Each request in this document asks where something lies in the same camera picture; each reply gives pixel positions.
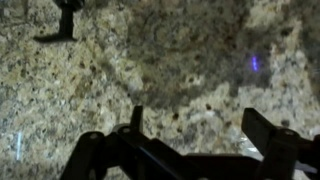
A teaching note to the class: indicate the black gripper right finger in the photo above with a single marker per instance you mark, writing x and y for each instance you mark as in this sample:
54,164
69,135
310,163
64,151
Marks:
283,149

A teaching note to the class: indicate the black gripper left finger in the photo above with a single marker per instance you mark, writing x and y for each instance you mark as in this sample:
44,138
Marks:
126,147

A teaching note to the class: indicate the blue soap dispenser bottle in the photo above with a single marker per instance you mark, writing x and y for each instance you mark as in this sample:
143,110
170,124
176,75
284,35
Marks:
66,25

